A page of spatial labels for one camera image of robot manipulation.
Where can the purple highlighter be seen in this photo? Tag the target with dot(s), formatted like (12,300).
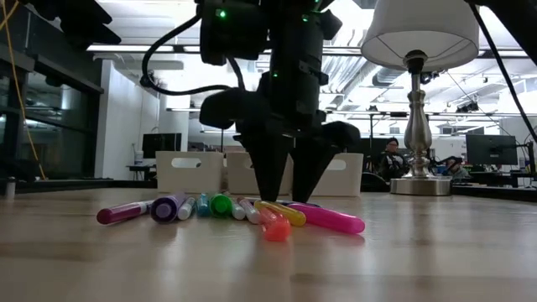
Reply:
(165,209)

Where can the white barrel pink marker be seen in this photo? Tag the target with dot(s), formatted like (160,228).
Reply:
(253,215)

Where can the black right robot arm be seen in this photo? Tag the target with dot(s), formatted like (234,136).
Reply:
(298,33)

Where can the silver table lamp white shade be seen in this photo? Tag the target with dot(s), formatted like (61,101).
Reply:
(417,126)

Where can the magenta thin marker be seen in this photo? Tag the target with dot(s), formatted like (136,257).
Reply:
(121,212)

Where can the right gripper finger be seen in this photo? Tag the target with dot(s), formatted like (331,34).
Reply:
(306,172)
(268,168)

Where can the white plastic bin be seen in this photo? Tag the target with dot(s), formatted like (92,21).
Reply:
(189,178)
(348,180)

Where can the black metal gantry frame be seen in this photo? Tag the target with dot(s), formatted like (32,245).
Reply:
(180,110)

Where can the long ceiling light strip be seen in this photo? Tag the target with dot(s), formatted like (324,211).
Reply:
(117,48)

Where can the grey plastic bin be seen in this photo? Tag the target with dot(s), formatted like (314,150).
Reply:
(237,180)

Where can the teal capped thin marker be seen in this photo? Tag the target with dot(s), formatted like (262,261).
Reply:
(203,207)

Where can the person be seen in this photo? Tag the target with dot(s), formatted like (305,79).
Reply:
(392,161)
(457,170)

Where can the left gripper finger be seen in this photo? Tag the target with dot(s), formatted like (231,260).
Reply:
(90,34)

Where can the pink highlighter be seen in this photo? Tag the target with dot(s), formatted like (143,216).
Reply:
(331,219)

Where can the yellow highlighter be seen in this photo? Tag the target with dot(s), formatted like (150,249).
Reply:
(287,215)

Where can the black monitor on arm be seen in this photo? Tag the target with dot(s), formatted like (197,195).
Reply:
(491,149)

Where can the green highlighter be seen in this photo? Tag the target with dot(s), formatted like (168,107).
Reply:
(221,206)

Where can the small white cylinder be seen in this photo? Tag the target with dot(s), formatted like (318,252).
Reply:
(11,189)

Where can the white plastic bottle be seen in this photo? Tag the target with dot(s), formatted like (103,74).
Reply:
(139,158)

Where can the orange highlighter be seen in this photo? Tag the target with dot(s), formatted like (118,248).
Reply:
(277,230)

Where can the black round ceiling spotlight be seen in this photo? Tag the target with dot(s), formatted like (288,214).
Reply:
(149,79)

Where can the dark office desk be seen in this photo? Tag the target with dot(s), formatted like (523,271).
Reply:
(140,167)

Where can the white barrel thin marker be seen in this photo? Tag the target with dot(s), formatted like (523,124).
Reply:
(186,209)
(239,212)

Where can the black computer monitor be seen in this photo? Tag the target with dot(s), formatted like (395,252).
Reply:
(161,145)

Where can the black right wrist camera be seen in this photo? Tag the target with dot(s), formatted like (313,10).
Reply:
(230,38)

